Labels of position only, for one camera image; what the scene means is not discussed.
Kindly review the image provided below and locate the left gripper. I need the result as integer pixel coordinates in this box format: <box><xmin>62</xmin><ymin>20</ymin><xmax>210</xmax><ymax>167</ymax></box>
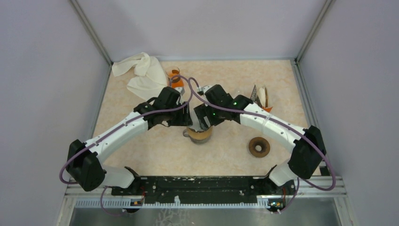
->
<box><xmin>164</xmin><ymin>101</ymin><xmax>193</xmax><ymax>126</ymax></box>

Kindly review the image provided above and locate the light wooden dripper ring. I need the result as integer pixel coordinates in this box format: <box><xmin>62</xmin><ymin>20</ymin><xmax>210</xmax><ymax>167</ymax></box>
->
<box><xmin>186</xmin><ymin>126</ymin><xmax>214</xmax><ymax>140</ymax></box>

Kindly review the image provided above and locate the orange glass flask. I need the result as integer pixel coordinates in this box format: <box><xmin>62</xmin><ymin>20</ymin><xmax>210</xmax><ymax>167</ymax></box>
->
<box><xmin>165</xmin><ymin>66</ymin><xmax>184</xmax><ymax>88</ymax></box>

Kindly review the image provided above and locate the orange coffee filter box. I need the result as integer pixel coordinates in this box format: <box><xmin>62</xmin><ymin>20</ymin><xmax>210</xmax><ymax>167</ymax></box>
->
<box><xmin>250</xmin><ymin>85</ymin><xmax>273</xmax><ymax>113</ymax></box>

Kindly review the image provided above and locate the white paper coffee filter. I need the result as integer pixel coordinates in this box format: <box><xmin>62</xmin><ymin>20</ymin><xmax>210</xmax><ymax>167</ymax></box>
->
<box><xmin>189</xmin><ymin>107</ymin><xmax>204</xmax><ymax>132</ymax></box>

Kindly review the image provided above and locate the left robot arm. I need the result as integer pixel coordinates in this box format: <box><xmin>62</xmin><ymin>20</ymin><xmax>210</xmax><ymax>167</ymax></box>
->
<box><xmin>65</xmin><ymin>87</ymin><xmax>191</xmax><ymax>195</ymax></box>

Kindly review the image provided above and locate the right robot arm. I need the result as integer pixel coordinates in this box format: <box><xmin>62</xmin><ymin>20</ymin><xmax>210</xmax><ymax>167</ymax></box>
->
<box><xmin>194</xmin><ymin>84</ymin><xmax>326</xmax><ymax>194</ymax></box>

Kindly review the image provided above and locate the white cloth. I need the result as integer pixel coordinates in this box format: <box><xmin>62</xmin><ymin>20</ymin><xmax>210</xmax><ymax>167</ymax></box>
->
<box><xmin>112</xmin><ymin>52</ymin><xmax>167</xmax><ymax>100</ymax></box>

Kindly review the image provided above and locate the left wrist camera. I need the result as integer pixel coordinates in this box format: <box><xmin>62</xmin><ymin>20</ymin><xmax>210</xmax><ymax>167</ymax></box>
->
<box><xmin>175</xmin><ymin>87</ymin><xmax>185</xmax><ymax>96</ymax></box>

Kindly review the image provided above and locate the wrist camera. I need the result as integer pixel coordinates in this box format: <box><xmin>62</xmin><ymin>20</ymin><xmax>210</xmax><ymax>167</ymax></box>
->
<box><xmin>196</xmin><ymin>87</ymin><xmax>207</xmax><ymax>96</ymax></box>
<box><xmin>175</xmin><ymin>87</ymin><xmax>185</xmax><ymax>96</ymax></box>

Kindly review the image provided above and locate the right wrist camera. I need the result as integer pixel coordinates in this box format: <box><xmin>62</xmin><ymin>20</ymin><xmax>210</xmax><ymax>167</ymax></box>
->
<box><xmin>196</xmin><ymin>87</ymin><xmax>207</xmax><ymax>96</ymax></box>

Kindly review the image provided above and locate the dark wooden ring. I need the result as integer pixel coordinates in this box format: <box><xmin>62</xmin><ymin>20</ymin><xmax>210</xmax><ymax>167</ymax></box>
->
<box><xmin>248</xmin><ymin>137</ymin><xmax>271</xmax><ymax>159</ymax></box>

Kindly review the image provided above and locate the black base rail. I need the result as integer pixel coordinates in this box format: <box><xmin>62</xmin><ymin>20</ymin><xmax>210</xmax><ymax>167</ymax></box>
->
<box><xmin>112</xmin><ymin>176</ymin><xmax>283</xmax><ymax>204</ymax></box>

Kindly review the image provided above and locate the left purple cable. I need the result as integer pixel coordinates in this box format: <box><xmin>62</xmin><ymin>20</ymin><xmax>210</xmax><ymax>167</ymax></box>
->
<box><xmin>59</xmin><ymin>74</ymin><xmax>194</xmax><ymax>218</ymax></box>

